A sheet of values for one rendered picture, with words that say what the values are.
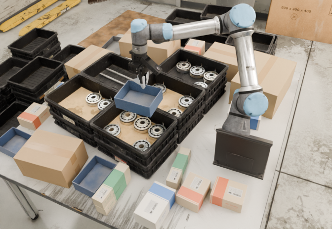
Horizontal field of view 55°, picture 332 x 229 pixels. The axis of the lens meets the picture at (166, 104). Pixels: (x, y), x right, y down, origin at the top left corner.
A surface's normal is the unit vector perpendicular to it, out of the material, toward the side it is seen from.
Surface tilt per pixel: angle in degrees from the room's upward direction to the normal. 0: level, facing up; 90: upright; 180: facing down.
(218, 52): 0
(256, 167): 90
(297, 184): 0
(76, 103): 0
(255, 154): 90
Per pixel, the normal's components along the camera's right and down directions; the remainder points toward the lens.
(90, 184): -0.04, -0.73
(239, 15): 0.08, -0.07
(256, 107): 0.12, 0.18
